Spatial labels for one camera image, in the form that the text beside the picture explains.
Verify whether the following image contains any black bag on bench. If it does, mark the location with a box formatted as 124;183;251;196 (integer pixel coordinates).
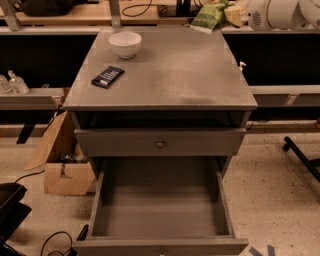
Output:
13;0;99;17

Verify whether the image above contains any green jalapeno chip bag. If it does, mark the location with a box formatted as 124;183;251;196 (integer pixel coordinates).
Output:
190;0;230;34

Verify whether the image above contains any dark blue snack bar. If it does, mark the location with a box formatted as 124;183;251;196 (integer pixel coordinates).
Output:
91;66;124;89

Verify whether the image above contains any white ceramic bowl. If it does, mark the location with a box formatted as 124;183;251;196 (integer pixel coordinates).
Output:
109;32;142;59

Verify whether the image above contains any grey drawer cabinet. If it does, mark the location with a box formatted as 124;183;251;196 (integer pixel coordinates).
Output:
64;27;257;168

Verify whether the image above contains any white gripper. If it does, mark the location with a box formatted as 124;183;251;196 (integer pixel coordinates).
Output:
224;0;269;31

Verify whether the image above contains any open grey middle drawer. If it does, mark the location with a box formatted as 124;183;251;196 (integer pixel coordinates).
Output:
74;157;248;256

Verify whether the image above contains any clear sanitizer bottle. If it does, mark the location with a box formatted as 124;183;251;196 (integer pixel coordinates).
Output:
8;70;29;95

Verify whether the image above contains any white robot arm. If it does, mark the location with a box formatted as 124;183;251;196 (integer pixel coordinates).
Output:
224;0;320;32

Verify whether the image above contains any black object lower left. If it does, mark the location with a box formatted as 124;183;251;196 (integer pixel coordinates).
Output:
0;183;31;256

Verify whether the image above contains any grey top drawer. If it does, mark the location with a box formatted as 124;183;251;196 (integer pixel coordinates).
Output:
72;111;248;157

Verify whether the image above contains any black cable on bench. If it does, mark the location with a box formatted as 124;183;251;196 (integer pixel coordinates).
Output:
121;0;201;19

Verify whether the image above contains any black chair base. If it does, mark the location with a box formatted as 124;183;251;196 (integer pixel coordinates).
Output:
283;137;320;183

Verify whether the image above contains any brown cardboard box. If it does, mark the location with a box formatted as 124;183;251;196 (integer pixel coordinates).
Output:
25;110;95;196

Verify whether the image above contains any black floor cable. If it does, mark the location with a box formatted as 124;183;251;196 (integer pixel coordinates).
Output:
13;169;78;256

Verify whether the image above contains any white pump bottle top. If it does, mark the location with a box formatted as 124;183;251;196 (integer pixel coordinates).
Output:
239;61;247;71

